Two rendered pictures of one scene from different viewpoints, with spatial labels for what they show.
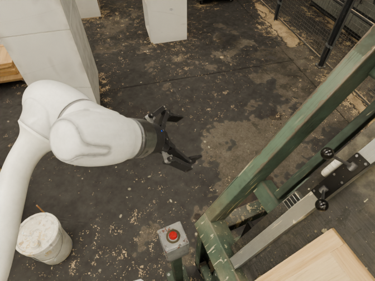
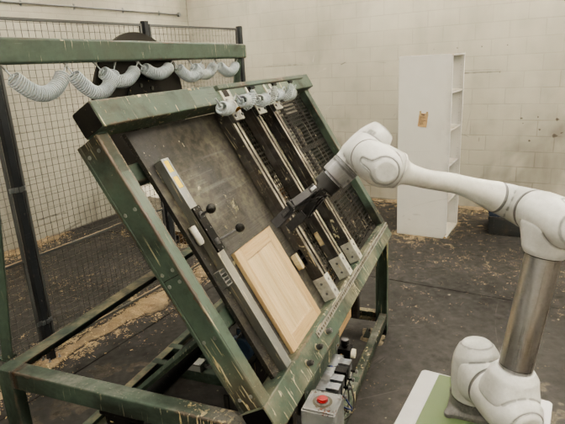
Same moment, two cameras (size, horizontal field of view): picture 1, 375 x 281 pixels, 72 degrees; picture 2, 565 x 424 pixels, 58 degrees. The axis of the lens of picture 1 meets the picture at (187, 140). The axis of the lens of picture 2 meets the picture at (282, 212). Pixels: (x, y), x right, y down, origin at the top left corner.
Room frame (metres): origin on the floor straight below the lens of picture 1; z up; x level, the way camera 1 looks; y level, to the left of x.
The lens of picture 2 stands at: (1.53, 1.06, 2.05)
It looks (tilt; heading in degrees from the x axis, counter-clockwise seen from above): 16 degrees down; 226
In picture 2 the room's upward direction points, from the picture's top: 3 degrees counter-clockwise
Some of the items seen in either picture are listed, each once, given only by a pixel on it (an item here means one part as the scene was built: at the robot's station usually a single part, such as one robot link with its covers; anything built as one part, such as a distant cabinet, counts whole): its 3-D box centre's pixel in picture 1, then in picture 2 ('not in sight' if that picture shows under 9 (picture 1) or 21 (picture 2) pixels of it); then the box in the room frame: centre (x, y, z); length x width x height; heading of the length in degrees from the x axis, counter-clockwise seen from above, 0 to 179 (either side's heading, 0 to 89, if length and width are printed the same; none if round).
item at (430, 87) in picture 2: not in sight; (430, 145); (-3.84, -1.95, 1.03); 0.61 x 0.58 x 2.05; 15
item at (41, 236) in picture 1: (44, 237); not in sight; (0.66, 1.06, 0.24); 0.32 x 0.30 x 0.47; 15
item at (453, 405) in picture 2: not in sight; (473, 397); (-0.04, 0.39, 0.84); 0.22 x 0.18 x 0.06; 20
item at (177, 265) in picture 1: (176, 266); not in sight; (0.43, 0.07, 0.38); 0.06 x 0.06 x 0.75; 23
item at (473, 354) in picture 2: not in sight; (476, 368); (-0.01, 0.40, 0.98); 0.18 x 0.16 x 0.22; 53
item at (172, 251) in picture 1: (173, 242); (323, 423); (0.43, 0.07, 0.84); 0.12 x 0.12 x 0.18; 23
